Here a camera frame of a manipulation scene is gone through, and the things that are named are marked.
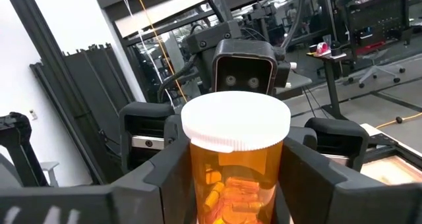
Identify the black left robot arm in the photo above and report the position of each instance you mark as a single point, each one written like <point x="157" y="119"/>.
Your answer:
<point x="204" y="39"/>

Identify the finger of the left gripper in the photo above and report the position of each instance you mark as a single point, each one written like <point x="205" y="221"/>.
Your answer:
<point x="301" y="136"/>
<point x="172" y="131"/>

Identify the black table frame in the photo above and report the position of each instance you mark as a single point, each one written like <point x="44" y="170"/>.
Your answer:
<point x="385" y="141"/>

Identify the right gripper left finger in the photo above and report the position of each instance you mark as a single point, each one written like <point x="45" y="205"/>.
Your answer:
<point x="99" y="204"/>

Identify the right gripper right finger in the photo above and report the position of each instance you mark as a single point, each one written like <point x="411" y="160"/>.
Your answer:
<point x="329" y="201"/>

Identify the large orange pill bottle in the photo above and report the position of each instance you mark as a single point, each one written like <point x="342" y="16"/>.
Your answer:
<point x="235" y="122"/>

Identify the black leaning panels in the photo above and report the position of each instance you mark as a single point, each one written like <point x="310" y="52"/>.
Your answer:
<point x="92" y="95"/>

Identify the black frame strut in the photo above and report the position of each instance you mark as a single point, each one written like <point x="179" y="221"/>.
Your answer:
<point x="39" y="43"/>

